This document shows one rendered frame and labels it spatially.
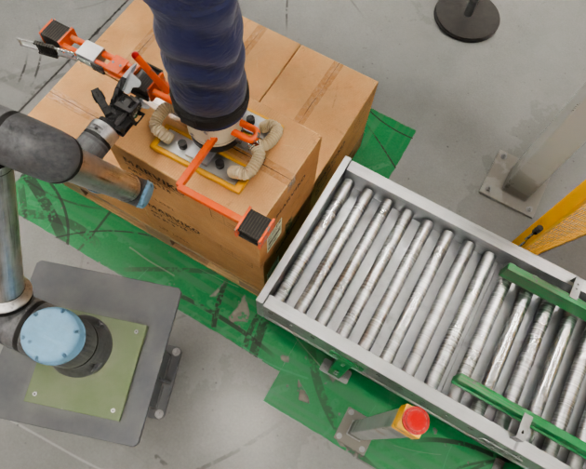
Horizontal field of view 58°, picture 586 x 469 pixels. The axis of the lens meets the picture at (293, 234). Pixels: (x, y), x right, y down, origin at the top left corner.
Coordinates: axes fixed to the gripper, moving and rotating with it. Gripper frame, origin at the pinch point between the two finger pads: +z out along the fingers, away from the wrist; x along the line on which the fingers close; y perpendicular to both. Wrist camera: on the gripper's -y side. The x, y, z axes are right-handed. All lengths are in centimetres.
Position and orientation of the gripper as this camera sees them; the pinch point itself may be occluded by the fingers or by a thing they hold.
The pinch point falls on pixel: (139, 78)
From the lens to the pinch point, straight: 180.3
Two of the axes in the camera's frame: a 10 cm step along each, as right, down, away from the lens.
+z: 4.9, -8.0, 3.4
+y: 8.7, 4.6, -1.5
